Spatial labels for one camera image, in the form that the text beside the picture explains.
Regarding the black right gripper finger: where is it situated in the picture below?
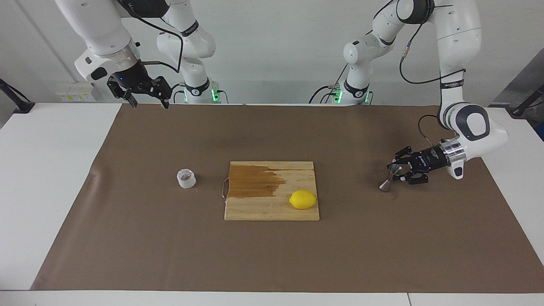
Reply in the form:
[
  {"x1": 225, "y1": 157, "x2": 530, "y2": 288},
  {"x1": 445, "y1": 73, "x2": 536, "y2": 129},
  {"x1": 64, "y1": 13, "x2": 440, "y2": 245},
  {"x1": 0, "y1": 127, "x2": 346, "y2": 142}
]
[
  {"x1": 106, "y1": 76, "x2": 139, "y2": 108},
  {"x1": 149, "y1": 76, "x2": 173, "y2": 109}
]

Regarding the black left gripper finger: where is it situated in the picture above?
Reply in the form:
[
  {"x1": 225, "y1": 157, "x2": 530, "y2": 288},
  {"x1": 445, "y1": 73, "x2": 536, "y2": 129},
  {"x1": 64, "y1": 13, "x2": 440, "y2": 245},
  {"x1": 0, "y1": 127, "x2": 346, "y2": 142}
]
[
  {"x1": 387, "y1": 146, "x2": 421, "y2": 170},
  {"x1": 397, "y1": 168, "x2": 430, "y2": 186}
]

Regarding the steel double jigger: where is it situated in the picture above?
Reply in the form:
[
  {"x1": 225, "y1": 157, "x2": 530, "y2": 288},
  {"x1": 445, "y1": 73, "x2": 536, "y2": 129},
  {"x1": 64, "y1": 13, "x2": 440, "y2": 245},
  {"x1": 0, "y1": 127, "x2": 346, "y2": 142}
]
[{"x1": 379, "y1": 165, "x2": 405, "y2": 192}]

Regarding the clear plastic cup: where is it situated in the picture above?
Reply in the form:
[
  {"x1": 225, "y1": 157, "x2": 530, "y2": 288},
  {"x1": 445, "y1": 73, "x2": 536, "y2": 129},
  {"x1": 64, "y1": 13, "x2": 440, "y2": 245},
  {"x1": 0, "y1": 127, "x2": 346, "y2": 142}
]
[{"x1": 176, "y1": 169, "x2": 197, "y2": 190}]

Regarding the black clamp stand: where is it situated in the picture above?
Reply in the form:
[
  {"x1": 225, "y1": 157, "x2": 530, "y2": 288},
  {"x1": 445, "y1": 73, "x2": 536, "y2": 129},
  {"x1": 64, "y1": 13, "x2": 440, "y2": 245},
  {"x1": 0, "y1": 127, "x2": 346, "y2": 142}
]
[
  {"x1": 0, "y1": 79, "x2": 35, "y2": 114},
  {"x1": 509, "y1": 84, "x2": 544, "y2": 118}
]

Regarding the yellow lemon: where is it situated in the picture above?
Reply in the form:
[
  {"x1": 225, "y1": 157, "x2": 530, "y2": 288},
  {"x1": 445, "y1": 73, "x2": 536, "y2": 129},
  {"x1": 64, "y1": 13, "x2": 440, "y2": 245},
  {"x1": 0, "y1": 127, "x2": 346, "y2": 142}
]
[{"x1": 289, "y1": 190, "x2": 318, "y2": 210}]

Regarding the wooden cutting board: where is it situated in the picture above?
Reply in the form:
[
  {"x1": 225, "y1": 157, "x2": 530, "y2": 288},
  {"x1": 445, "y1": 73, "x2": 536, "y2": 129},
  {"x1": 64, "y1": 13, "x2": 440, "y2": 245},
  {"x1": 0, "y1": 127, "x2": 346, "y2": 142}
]
[{"x1": 221, "y1": 161, "x2": 320, "y2": 221}]

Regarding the brown paper table mat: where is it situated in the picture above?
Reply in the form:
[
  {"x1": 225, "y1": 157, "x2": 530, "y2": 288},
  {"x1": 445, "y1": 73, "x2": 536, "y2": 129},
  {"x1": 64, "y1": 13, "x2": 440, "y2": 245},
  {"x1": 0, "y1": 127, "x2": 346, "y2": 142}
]
[{"x1": 31, "y1": 103, "x2": 544, "y2": 294}]

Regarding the black base cable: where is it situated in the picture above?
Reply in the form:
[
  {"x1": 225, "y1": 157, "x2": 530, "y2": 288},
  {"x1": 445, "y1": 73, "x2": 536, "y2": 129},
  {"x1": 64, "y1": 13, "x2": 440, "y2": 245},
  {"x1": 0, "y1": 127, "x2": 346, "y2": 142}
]
[
  {"x1": 171, "y1": 82, "x2": 187, "y2": 104},
  {"x1": 309, "y1": 65, "x2": 351, "y2": 104}
]

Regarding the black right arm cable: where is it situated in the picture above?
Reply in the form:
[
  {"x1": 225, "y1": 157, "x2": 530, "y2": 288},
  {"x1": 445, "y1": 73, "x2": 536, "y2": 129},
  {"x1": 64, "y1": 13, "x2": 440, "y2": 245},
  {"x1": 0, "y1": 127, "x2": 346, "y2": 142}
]
[{"x1": 117, "y1": 0, "x2": 184, "y2": 74}]

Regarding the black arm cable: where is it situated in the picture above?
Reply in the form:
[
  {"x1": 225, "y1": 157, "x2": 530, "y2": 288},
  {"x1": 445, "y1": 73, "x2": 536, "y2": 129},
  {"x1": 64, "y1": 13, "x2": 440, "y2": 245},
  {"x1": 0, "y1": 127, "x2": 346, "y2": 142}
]
[
  {"x1": 117, "y1": 0, "x2": 184, "y2": 74},
  {"x1": 399, "y1": 23, "x2": 467, "y2": 147}
]

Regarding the white wall socket box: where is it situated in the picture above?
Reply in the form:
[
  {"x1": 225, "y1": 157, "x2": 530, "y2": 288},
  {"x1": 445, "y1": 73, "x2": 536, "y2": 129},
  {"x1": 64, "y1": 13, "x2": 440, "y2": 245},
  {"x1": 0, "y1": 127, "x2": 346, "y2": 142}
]
[{"x1": 57, "y1": 82, "x2": 96, "y2": 102}]

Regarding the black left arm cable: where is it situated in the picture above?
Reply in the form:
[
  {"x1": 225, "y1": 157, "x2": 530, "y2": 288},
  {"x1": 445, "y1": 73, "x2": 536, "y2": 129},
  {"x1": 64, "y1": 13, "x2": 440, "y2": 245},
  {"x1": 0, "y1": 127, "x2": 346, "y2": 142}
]
[{"x1": 399, "y1": 23, "x2": 467, "y2": 147}]

